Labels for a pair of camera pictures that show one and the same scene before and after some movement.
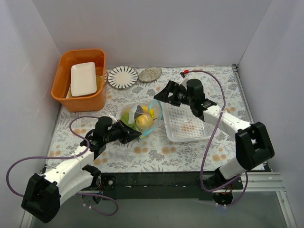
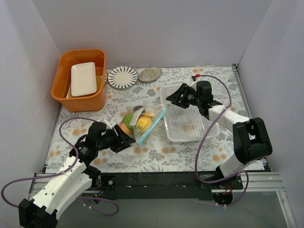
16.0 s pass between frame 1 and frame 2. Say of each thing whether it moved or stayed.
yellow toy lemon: stayed
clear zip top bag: moved
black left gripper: moved
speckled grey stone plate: stayed
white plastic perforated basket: stayed
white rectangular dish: stayed
